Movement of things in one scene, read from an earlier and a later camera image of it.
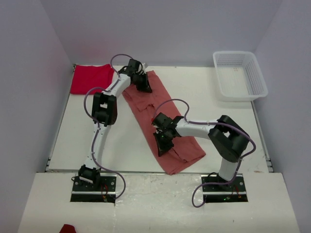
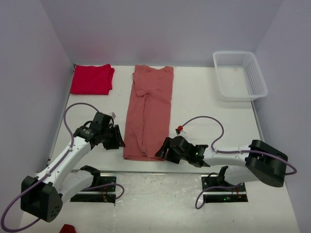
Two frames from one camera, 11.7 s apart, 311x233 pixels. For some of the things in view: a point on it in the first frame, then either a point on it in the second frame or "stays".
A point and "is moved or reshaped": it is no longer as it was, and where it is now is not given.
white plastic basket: [239, 76] stays
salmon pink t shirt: [143, 106] is moved or reshaped
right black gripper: [163, 148] -> [162, 152]
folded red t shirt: [86, 77] stays
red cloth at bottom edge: [67, 228] stays
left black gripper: [145, 88] -> [117, 141]
